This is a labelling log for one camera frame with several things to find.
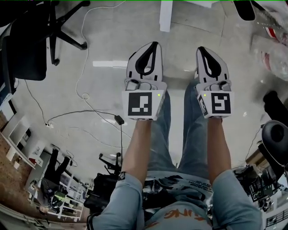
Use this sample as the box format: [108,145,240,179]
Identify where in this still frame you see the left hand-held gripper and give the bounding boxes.
[121,41,168,122]

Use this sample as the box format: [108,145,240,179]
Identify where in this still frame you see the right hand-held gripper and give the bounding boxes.
[194,46,235,119]

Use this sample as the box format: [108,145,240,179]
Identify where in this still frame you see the person's left forearm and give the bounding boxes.
[121,118,158,187]

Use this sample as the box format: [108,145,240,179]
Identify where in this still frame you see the person's right forearm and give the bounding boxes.
[206,117,233,186]

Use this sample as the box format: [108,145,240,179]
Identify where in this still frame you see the white table leg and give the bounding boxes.
[159,0,173,33]

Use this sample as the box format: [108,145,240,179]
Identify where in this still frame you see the black chair seat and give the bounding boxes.
[232,0,266,22]

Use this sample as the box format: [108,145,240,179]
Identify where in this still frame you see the clear plastic bag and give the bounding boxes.
[249,6,288,82]

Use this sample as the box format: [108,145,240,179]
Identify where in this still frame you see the person's blue jeans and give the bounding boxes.
[146,77,214,180]

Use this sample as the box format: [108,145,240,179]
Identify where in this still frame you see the black office chair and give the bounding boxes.
[0,0,91,96]
[258,90,288,174]
[83,152,124,217]

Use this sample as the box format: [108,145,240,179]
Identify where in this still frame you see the person's printed shirt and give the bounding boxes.
[141,170,214,230]

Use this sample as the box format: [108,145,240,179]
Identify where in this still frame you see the person's denim jacket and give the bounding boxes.
[91,168,263,230]

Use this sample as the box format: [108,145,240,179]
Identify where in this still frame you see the white metal rack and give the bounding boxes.
[28,172,89,223]

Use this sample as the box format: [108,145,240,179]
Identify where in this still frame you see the black power adapter with cable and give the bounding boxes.
[44,110,125,158]

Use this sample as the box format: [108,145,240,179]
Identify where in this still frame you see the white cable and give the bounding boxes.
[75,0,128,113]

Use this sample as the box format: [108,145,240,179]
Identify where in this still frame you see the white wall shelf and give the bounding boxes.
[0,105,44,169]

